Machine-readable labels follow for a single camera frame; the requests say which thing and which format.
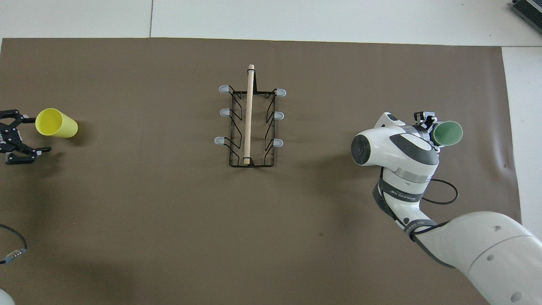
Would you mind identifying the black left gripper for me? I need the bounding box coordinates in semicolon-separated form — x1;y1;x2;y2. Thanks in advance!
0;110;52;165

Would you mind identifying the yellow plastic cup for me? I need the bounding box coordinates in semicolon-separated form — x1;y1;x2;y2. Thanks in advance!
35;108;79;139

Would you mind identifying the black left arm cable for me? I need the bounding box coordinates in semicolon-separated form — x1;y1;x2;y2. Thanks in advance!
0;224;28;266

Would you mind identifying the pale green plastic cup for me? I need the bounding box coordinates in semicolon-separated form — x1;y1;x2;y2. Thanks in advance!
432;121;463;148

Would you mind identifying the brown table mat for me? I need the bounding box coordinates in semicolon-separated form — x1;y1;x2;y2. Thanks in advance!
0;37;522;305

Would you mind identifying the grey laptop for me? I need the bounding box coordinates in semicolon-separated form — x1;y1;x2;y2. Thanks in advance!
511;0;542;23

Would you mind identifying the black wire cup rack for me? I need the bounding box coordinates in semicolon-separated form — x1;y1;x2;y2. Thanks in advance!
214;64;287;168

